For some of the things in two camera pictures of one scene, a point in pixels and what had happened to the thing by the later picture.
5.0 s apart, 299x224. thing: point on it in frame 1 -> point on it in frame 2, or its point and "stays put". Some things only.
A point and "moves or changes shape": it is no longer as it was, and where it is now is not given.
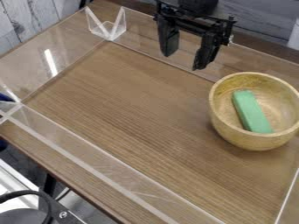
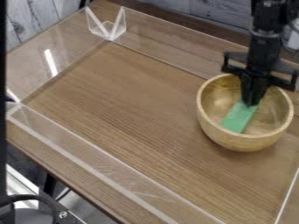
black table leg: [50, 185] stays put
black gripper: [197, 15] -> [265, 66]
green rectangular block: [251, 111] -> [238, 116]
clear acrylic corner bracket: [107, 30] stays put
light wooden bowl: [278, 98] moves or changes shape
